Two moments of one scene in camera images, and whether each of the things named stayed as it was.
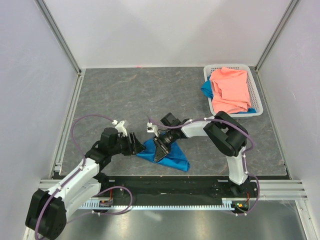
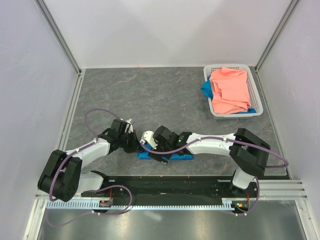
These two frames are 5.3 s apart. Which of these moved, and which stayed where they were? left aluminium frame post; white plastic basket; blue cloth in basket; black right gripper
Moved: black right gripper
Stayed: left aluminium frame post; blue cloth in basket; white plastic basket
